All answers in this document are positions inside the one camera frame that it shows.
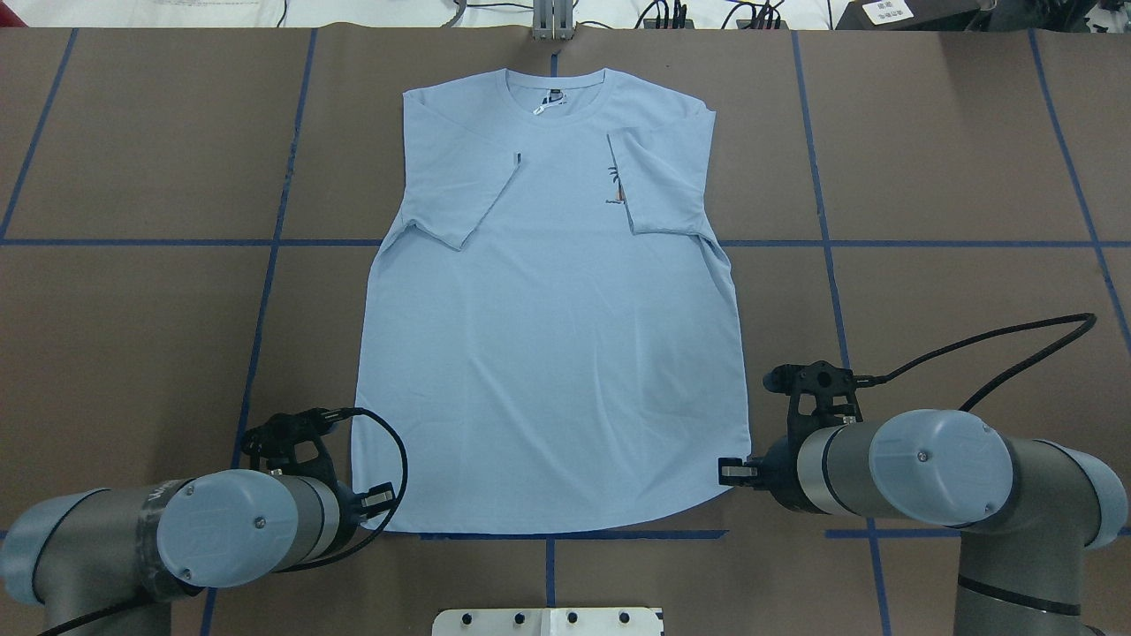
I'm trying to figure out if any left camera cable black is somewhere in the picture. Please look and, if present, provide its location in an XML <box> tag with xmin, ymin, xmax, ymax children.
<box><xmin>278</xmin><ymin>406</ymin><xmax>411</xmax><ymax>574</ymax></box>

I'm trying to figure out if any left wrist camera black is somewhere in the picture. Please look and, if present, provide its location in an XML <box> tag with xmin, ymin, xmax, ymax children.
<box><xmin>239</xmin><ymin>409</ymin><xmax>342</xmax><ymax>487</ymax></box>

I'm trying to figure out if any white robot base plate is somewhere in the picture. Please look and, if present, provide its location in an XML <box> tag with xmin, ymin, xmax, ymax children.
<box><xmin>431</xmin><ymin>607</ymin><xmax>665</xmax><ymax>635</ymax></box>

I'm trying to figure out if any right camera cable black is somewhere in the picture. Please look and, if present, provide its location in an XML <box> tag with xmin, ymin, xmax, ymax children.
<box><xmin>857</xmin><ymin>313</ymin><xmax>1098</xmax><ymax>413</ymax></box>

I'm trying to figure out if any camera cable black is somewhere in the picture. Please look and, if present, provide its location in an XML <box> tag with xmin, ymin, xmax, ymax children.
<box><xmin>857</xmin><ymin>313</ymin><xmax>1098</xmax><ymax>413</ymax></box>
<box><xmin>278</xmin><ymin>406</ymin><xmax>411</xmax><ymax>574</ymax></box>

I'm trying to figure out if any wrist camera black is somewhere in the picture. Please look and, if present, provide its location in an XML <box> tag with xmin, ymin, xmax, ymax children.
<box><xmin>763</xmin><ymin>360</ymin><xmax>864</xmax><ymax>446</ymax></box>
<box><xmin>239</xmin><ymin>409</ymin><xmax>342</xmax><ymax>487</ymax></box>

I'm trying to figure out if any light blue t-shirt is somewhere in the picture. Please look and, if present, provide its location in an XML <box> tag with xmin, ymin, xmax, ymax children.
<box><xmin>355</xmin><ymin>69</ymin><xmax>751</xmax><ymax>535</ymax></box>

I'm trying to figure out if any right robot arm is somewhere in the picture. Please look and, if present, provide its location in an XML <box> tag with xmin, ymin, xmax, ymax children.
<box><xmin>717</xmin><ymin>409</ymin><xmax>1128</xmax><ymax>635</ymax></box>

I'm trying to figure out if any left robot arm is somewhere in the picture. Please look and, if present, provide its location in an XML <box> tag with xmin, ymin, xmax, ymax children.
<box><xmin>3</xmin><ymin>469</ymin><xmax>404</xmax><ymax>635</ymax></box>

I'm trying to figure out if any brown paper table cover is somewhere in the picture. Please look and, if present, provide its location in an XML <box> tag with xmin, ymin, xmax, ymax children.
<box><xmin>1</xmin><ymin>23</ymin><xmax>1128</xmax><ymax>635</ymax></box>

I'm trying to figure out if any black box with label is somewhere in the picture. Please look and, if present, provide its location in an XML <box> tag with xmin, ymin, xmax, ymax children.
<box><xmin>834</xmin><ymin>1</ymin><xmax>998</xmax><ymax>32</ymax></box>

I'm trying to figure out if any grey metal post bracket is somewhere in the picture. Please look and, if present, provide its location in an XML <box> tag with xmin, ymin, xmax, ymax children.
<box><xmin>530</xmin><ymin>0</ymin><xmax>576</xmax><ymax>41</ymax></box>

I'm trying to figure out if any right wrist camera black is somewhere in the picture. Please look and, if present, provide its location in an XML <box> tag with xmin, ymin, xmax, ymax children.
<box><xmin>763</xmin><ymin>360</ymin><xmax>864</xmax><ymax>446</ymax></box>

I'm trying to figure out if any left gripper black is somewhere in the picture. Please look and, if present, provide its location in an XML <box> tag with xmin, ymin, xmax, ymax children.
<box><xmin>334</xmin><ymin>482</ymin><xmax>397</xmax><ymax>531</ymax></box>

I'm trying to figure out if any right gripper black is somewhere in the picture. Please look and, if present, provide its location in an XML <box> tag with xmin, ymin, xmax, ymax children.
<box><xmin>718</xmin><ymin>439</ymin><xmax>808</xmax><ymax>512</ymax></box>

